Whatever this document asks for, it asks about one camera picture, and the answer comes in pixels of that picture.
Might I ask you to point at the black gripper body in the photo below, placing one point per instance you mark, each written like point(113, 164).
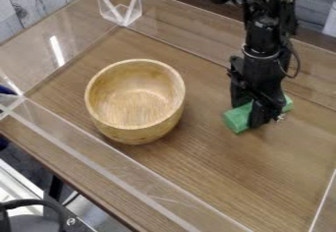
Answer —
point(261, 76)

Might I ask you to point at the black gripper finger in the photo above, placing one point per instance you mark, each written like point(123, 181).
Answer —
point(260, 114)
point(240, 95)

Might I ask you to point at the green rectangular block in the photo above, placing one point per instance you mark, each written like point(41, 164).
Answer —
point(236, 117)

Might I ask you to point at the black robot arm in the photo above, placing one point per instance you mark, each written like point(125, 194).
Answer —
point(269, 24)

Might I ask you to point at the brown wooden bowl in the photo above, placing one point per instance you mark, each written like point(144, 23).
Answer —
point(135, 99)

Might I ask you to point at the black table leg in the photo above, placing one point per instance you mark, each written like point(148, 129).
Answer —
point(55, 188)

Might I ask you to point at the clear acrylic tray wall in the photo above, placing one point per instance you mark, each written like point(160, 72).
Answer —
point(201, 180)

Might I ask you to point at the black metal bracket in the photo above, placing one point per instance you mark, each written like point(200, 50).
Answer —
point(75, 224)

